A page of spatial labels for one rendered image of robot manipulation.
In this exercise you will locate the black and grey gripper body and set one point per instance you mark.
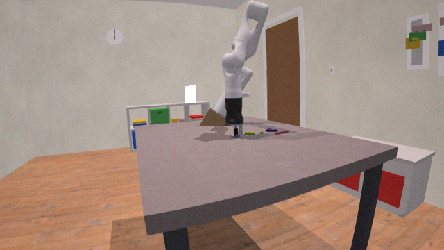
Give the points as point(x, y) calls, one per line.
point(233, 104)

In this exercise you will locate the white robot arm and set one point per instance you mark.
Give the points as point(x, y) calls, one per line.
point(246, 46)

